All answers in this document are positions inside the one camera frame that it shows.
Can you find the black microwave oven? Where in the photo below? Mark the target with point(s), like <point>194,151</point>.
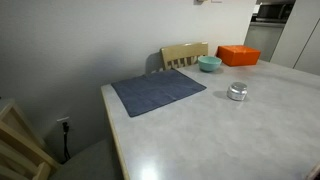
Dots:
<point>274,12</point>

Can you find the grey kitchen counter cabinet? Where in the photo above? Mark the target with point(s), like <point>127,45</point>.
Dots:
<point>264,37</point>

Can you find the white wall outlet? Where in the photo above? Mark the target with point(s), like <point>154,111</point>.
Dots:
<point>63,120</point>

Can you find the dark blue cloth mat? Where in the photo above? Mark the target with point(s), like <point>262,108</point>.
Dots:
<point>145,93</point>

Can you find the silver tin lid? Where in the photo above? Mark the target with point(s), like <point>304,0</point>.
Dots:
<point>239,86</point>

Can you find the orange box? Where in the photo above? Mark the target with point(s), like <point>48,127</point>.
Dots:
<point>238,55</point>

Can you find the green bowl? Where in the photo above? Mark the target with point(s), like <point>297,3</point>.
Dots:
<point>209,63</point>

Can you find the silver candle tin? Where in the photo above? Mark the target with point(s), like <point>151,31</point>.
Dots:
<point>236,94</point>

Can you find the wooden chair front left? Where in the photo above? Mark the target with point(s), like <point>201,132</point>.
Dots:
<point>23,154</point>

